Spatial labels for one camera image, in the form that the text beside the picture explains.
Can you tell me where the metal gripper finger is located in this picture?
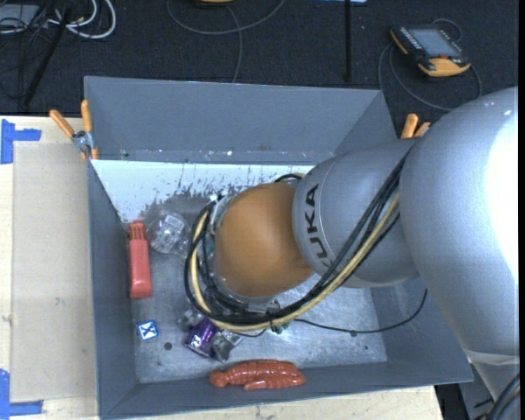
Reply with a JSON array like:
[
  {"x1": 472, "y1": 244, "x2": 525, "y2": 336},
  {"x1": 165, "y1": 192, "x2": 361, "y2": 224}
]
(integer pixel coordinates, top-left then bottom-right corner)
[
  {"x1": 177, "y1": 308, "x2": 205, "y2": 330},
  {"x1": 212, "y1": 330, "x2": 244, "y2": 362}
]

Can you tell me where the purple foil packet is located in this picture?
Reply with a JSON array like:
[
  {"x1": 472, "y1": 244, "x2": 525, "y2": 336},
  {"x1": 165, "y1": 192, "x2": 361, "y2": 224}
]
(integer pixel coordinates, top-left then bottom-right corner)
[{"x1": 184, "y1": 317, "x2": 219, "y2": 359}]

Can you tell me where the blue and white cube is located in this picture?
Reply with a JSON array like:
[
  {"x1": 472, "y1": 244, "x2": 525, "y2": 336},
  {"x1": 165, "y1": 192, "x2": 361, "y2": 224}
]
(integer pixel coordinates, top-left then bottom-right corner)
[{"x1": 136, "y1": 319, "x2": 160, "y2": 344}]

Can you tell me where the orange toy lobster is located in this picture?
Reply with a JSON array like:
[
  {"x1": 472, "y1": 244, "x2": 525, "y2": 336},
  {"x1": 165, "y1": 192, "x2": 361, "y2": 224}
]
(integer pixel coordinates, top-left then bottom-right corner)
[{"x1": 208, "y1": 359, "x2": 307, "y2": 392}]

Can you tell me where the red plastic flat tool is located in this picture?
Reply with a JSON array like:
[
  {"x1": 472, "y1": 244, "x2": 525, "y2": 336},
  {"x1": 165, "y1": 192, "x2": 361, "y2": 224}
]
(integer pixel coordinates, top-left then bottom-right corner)
[{"x1": 128, "y1": 220, "x2": 153, "y2": 300}]

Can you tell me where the clear glass object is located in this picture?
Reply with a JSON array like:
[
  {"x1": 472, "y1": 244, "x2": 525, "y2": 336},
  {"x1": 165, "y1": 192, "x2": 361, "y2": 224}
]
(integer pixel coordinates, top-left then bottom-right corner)
[{"x1": 146, "y1": 210, "x2": 192, "y2": 258}]

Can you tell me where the pale wood flat board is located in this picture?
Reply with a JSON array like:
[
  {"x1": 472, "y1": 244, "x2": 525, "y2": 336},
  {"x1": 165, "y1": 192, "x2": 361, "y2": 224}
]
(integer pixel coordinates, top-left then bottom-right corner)
[{"x1": 9, "y1": 141, "x2": 98, "y2": 404}]

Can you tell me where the grey metal bin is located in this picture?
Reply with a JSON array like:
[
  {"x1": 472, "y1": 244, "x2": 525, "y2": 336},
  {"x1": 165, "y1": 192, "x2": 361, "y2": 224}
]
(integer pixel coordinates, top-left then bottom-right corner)
[{"x1": 83, "y1": 75, "x2": 474, "y2": 419}]

